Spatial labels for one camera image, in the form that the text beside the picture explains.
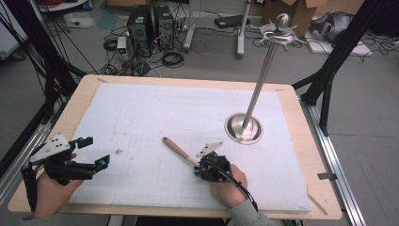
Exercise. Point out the small metal bracket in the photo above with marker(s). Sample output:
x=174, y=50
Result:
x=327, y=176

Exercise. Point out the flat black device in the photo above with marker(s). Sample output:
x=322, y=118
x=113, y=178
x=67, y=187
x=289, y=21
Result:
x=230, y=21

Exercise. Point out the person's left hand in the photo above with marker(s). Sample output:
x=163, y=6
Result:
x=51, y=197

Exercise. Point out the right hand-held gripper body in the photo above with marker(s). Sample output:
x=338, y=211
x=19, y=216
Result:
x=216, y=166

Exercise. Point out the aluminium rail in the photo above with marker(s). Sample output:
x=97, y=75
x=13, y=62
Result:
x=335, y=163
x=22, y=157

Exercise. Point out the grey bag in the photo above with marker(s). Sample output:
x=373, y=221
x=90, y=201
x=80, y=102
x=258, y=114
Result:
x=332, y=26

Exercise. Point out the black frame post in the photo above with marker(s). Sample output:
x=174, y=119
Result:
x=332, y=62
x=40, y=56

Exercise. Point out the black computer tower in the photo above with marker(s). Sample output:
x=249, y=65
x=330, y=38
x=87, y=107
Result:
x=163, y=26
x=140, y=28

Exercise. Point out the white stand leg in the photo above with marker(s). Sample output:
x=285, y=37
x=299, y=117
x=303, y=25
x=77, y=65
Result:
x=243, y=28
x=189, y=28

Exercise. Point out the small white device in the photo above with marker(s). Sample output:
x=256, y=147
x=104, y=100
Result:
x=121, y=47

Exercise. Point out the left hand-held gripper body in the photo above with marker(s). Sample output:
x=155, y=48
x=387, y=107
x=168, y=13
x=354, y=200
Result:
x=59, y=163

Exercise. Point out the steel utensil hanging stand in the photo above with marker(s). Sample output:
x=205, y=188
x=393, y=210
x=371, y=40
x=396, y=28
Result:
x=243, y=128

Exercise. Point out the large cardboard box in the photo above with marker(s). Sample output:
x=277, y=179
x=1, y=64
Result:
x=298, y=12

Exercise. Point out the white round table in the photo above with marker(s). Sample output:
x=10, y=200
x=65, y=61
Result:
x=59, y=3

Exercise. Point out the clear plastic bag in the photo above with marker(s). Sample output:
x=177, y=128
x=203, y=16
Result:
x=78, y=20

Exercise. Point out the person's right hand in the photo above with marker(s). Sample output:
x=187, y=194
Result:
x=227, y=191

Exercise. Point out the white grid mat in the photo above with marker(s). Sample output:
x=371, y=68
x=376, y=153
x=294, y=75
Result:
x=172, y=109

